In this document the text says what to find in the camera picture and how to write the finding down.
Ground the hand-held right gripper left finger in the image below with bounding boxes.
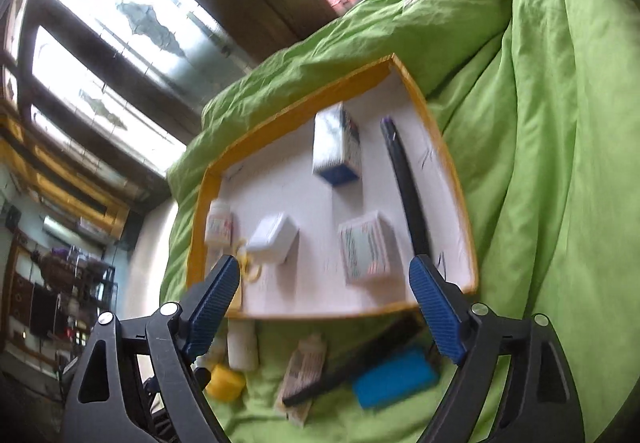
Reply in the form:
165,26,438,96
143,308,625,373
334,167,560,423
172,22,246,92
62,254,242,443

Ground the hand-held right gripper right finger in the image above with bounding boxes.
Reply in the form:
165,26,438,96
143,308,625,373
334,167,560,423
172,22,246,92
407,255,586,443

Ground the yellow cap bottle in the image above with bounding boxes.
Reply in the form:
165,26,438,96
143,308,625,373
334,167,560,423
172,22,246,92
204,320,260,403

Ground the blue battery pack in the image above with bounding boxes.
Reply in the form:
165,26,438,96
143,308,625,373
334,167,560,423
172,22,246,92
350,347,441,410

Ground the white cap bottle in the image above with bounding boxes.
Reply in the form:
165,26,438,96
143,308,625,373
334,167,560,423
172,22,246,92
204,199,235,246

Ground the white plug adapter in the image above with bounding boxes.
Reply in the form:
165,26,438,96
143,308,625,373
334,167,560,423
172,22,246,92
247,213,300,266

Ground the white red-bordered medicine box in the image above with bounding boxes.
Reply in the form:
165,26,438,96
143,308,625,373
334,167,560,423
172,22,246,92
337,210,393,285

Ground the black pen with yellow end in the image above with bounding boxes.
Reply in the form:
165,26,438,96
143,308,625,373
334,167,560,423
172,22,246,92
281,315,426,408

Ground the black pen with purple end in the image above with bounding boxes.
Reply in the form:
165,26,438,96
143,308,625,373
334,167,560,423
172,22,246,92
380,117,435,259

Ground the yellow cardboard tray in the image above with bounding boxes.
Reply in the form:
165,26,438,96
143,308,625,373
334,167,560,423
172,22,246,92
185,53,480,321

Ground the dark blue white medicine box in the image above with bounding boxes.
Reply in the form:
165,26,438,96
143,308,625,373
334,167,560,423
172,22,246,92
311,102,362,186

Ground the cluttered wooden shelf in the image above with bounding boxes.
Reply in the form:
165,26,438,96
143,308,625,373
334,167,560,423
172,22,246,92
0,203,121,374

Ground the green duvet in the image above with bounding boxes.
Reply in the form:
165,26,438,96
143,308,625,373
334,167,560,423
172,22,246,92
117,0,640,443

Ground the gold framed partition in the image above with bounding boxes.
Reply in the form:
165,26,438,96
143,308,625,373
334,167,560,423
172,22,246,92
0,113,131,239

